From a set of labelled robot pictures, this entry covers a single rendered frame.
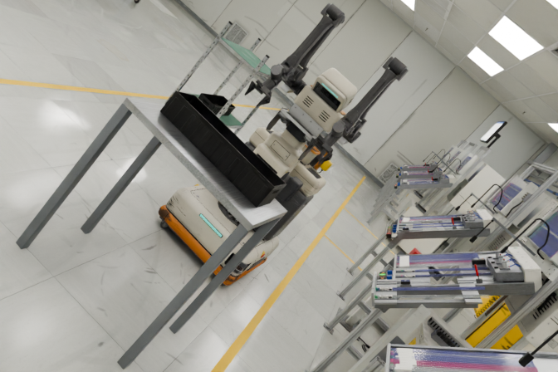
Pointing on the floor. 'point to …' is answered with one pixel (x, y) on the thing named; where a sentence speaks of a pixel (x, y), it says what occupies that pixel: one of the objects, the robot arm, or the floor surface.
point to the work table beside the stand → (245, 210)
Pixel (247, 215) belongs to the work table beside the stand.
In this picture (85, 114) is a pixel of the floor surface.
